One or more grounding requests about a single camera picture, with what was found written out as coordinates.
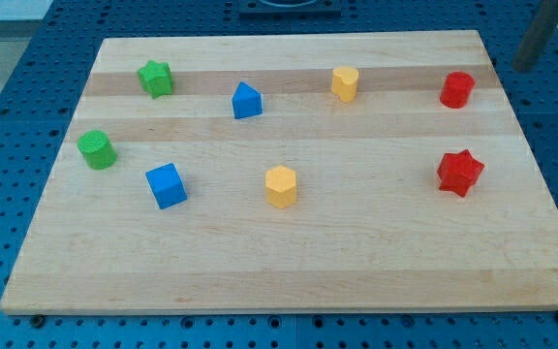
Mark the green star block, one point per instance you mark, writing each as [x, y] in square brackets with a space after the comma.
[155, 78]

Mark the blue cube block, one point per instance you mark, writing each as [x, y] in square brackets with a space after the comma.
[166, 186]

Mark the red star block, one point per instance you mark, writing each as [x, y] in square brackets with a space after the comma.
[458, 172]

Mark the yellow hexagon block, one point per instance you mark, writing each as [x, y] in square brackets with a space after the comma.
[280, 186]

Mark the blue triangular prism block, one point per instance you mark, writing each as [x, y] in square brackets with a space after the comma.
[246, 101]

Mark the wooden board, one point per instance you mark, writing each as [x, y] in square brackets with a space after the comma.
[370, 230]

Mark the yellow heart block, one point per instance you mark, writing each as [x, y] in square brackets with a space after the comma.
[344, 83]

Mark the green cylinder block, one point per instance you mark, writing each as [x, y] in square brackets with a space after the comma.
[96, 150]

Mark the red cylinder block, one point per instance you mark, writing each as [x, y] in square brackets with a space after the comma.
[457, 89]

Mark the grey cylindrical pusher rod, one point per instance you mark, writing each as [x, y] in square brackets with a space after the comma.
[537, 36]

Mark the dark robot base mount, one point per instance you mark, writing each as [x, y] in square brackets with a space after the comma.
[258, 8]

